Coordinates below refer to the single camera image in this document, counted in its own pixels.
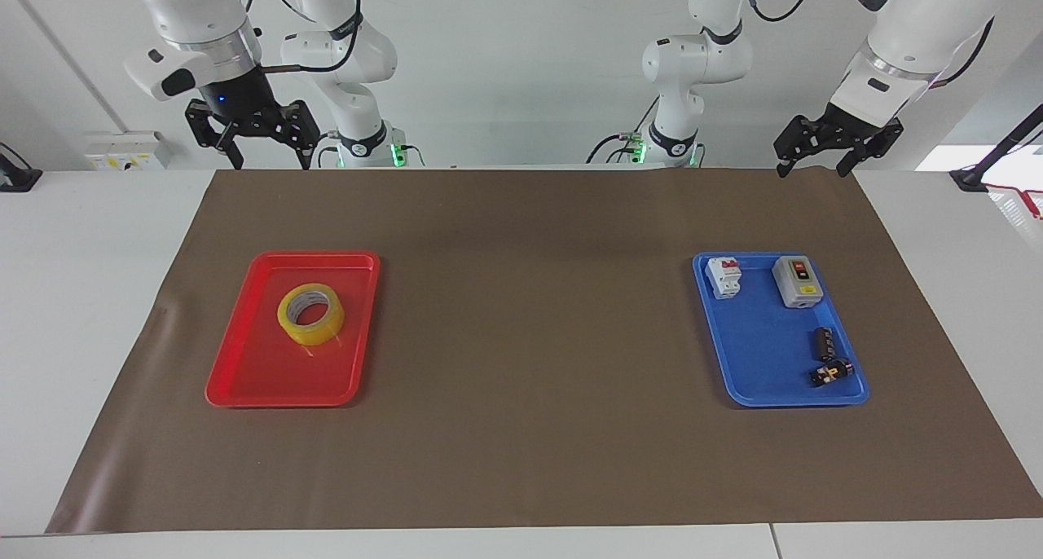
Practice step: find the white wall socket box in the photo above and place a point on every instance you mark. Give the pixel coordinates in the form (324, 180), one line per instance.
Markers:
(126, 151)

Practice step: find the yellow tape roll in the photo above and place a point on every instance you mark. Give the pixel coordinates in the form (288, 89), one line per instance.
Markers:
(311, 314)

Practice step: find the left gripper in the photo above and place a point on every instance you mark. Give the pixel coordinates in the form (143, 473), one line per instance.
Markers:
(852, 121)

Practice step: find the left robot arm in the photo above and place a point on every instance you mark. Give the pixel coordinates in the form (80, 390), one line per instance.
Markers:
(921, 29)

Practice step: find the blue plastic tray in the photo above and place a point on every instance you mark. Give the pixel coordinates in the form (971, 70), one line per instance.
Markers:
(774, 339)

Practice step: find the red plastic tray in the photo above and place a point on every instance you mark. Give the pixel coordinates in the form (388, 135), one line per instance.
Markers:
(295, 331)

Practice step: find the grey switch box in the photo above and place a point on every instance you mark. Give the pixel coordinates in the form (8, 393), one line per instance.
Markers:
(797, 282)

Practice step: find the white circuit breaker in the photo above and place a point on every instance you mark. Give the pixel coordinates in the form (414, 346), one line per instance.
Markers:
(723, 277)

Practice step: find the black cylindrical component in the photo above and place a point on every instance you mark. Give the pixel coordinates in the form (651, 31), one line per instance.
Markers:
(823, 342)

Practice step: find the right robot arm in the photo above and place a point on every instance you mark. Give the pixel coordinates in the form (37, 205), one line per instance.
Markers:
(204, 13)

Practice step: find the black stand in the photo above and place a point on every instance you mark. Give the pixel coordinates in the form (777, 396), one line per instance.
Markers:
(998, 147)
(16, 174)

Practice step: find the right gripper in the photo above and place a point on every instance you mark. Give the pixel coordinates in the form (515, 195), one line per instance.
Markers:
(236, 96)

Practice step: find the black and yellow connector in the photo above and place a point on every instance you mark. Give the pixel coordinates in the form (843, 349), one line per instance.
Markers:
(831, 371)

